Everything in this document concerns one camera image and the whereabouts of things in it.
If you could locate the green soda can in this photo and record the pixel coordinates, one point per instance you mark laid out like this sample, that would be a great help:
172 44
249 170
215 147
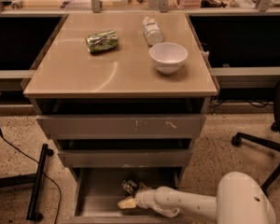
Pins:
102 41

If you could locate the grey drawer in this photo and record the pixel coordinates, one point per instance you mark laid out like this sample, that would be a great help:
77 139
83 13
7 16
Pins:
126 153
126 118
100 189

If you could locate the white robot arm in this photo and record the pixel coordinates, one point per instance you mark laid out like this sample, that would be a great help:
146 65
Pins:
239 200

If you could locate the black stand with cable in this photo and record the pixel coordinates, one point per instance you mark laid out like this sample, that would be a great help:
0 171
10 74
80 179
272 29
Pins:
35 179

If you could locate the grey middle drawer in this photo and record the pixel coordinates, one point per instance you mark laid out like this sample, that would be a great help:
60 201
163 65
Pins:
126 153

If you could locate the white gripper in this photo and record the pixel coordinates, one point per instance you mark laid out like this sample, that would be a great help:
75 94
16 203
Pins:
142 197

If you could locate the grey top drawer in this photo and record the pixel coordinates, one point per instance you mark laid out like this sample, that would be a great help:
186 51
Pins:
126 118

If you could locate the black office chair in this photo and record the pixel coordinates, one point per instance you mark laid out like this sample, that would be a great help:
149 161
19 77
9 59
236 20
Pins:
237 139

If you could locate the white bowl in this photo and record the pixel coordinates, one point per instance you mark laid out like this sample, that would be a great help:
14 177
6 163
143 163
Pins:
168 57

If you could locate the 7up can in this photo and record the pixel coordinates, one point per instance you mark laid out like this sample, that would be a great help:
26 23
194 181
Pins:
130 186

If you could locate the grey bottom drawer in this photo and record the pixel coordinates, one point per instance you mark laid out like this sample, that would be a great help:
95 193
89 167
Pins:
100 189

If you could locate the beige drawer cabinet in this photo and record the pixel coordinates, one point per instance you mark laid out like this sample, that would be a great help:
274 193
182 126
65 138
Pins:
69 71

